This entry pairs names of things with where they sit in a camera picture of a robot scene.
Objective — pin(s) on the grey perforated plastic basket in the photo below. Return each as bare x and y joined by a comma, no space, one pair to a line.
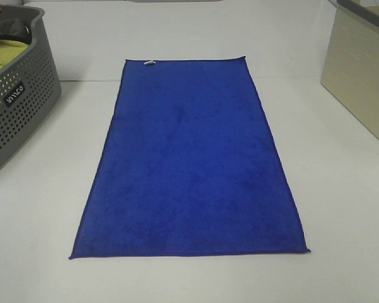
29,84

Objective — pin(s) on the blue microfiber towel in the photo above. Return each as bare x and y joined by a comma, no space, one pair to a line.
189,167

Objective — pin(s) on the yellow-green towel in basket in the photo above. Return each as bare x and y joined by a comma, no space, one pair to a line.
10,49

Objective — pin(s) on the beige storage box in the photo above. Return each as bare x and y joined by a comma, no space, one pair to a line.
351,68

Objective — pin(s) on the black cloth in basket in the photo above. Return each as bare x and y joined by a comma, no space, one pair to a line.
15,30

